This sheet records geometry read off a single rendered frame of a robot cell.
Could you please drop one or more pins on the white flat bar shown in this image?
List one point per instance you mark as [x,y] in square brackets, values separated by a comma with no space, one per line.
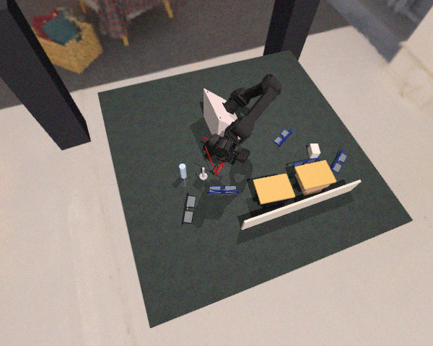
[299,205]

